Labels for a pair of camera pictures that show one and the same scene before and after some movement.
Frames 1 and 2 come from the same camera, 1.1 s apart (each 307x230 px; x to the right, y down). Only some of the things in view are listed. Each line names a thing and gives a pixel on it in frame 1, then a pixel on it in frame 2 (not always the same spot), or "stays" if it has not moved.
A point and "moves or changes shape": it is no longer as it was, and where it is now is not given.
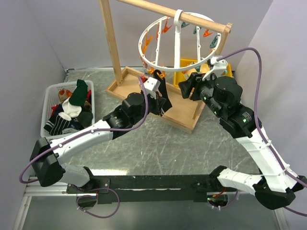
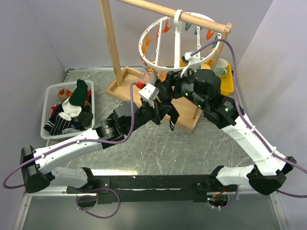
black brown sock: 86,116 stays
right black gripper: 195,79 → 173,79
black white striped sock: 162,91 moves or changes shape
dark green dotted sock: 78,95 stays
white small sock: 70,110 stays
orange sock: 69,93 stays
